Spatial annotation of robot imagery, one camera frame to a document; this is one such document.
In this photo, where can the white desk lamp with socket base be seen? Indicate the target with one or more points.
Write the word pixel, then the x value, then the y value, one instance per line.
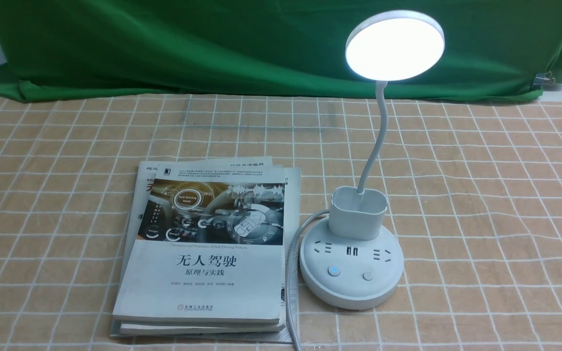
pixel 348 258

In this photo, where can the top book self-driving cover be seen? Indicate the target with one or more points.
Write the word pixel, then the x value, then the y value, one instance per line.
pixel 209 247

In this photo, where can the middle white book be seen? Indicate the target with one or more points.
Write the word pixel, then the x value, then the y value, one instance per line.
pixel 147 172

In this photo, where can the green backdrop cloth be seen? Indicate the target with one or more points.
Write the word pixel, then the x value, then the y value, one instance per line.
pixel 73 49

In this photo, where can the metal binder clip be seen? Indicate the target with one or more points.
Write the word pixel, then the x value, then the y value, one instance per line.
pixel 542 80

